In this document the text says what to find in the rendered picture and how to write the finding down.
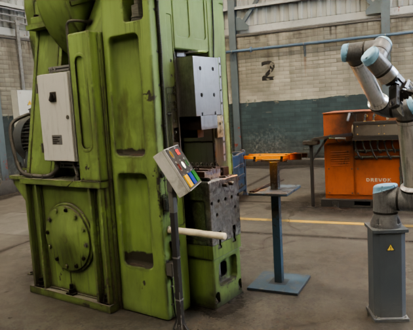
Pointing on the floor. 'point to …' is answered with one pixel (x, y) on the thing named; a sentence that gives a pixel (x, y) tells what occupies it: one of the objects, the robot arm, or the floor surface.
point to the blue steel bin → (239, 164)
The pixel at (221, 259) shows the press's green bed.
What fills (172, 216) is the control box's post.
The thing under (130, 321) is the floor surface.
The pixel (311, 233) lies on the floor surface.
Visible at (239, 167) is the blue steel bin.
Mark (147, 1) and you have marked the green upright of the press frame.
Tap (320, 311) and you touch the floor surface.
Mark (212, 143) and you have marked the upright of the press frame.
